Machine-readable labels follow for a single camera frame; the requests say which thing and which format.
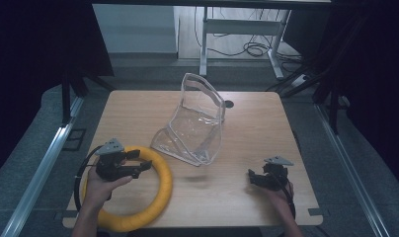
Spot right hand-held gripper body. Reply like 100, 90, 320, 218
257, 155, 294, 193

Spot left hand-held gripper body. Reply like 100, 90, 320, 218
94, 137, 129, 183

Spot yellow foam ring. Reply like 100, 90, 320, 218
81, 145, 174, 233

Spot clear plastic bag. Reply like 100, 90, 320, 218
150, 72, 227, 168

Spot person's right hand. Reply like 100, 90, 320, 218
264, 180, 295, 215

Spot person's left hand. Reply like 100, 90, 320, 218
83, 159, 134, 211

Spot black stand legs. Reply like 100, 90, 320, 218
60, 67, 117, 125
266, 62, 342, 134

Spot black curtain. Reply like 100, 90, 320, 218
282, 0, 399, 196
0, 0, 115, 182

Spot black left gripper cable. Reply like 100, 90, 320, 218
73, 144, 105, 212

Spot black floor bracket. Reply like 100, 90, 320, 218
61, 127, 88, 153

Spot aluminium rail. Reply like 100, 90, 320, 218
0, 96, 86, 237
314, 102, 392, 237

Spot black cables on floor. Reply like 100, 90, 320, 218
193, 7, 304, 72

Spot white metal desk frame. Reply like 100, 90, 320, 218
199, 6, 292, 80

